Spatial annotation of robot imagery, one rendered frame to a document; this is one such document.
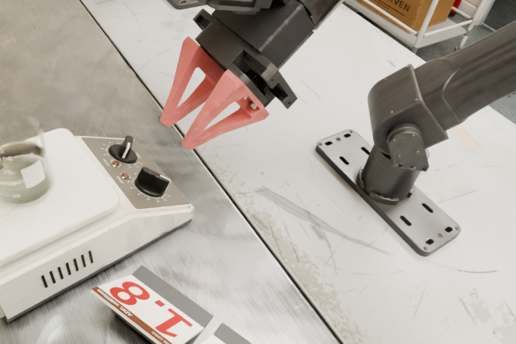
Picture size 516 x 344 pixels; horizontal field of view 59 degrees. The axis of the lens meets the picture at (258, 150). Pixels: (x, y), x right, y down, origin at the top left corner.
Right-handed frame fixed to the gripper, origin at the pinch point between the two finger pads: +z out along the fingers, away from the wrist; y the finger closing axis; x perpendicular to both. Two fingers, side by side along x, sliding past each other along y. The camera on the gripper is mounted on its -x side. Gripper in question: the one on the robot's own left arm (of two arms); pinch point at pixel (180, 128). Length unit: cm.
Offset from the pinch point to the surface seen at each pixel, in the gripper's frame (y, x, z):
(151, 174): -2.3, 4.7, 6.0
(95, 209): 0.3, -1.5, 10.0
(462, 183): 16.0, 32.1, -18.3
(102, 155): -7.7, 3.4, 8.4
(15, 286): 1.5, -3.7, 18.2
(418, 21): -76, 184, -105
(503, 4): -70, 246, -171
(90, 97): -24.4, 12.1, 7.7
